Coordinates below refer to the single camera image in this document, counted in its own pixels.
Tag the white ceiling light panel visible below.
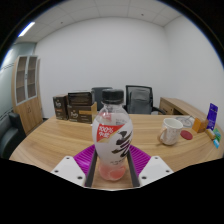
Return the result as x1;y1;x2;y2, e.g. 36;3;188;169
17;21;36;38

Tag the wooden side desk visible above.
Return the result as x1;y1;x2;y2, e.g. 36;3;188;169
158;96;209;121

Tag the black flat carton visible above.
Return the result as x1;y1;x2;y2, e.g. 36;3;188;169
67;91;93;107

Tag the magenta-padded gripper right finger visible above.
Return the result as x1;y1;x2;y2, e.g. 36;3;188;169
127;144;174;188

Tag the small green packet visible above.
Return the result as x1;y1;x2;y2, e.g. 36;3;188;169
212;127;223;150

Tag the grey office chair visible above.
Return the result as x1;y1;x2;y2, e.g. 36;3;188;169
90;86;113;113

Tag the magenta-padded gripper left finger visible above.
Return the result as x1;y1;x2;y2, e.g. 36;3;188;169
50;143;99;188

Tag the purple stand-up pouch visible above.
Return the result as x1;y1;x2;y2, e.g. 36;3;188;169
206;102;219;131

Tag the clear bottle with black cap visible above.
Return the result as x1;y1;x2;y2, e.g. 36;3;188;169
91;88;134;182

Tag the black leather sofa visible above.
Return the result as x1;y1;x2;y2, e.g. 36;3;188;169
0;112;27;160

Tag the black mesh office chair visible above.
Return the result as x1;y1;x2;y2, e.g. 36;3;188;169
123;84;167;116

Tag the small dark brown carton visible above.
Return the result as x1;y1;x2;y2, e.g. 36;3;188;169
52;94;70;121

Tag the flat round red coaster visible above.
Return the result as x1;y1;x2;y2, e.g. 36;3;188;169
180;129;194;141

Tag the tan and brown carton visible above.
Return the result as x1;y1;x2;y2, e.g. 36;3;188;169
67;101;98;125

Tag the wooden cabinet with glass doors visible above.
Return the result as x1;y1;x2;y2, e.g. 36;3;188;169
11;54;44;136

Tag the white ceramic mug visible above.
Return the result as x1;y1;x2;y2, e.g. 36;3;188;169
157;117;185;147

